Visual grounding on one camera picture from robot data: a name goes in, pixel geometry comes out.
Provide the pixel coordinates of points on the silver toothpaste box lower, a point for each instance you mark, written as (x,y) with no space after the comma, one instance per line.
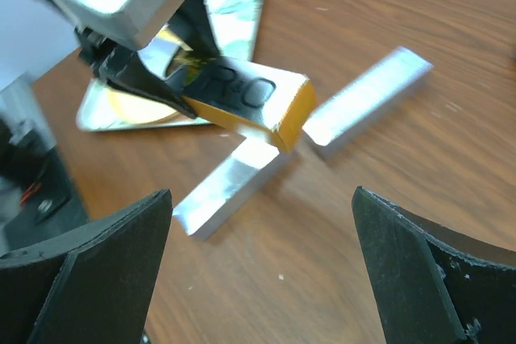
(246,170)

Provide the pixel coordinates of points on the silver gold R&O toothpaste box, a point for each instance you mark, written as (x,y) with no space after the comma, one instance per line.
(250,99)

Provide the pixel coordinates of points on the floral leaf pattern tray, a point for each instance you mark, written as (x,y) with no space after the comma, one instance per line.
(235,24)

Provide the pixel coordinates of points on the silver toothpaste box upper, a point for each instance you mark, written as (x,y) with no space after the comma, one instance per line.
(365,100)

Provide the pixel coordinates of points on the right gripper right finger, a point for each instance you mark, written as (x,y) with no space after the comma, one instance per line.
(432,284)

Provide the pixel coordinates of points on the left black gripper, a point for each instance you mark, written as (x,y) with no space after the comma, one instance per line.
(122,68)

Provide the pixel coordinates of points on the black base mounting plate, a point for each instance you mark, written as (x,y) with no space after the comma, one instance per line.
(39,201)

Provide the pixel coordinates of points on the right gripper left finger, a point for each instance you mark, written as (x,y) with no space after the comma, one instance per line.
(92,284)

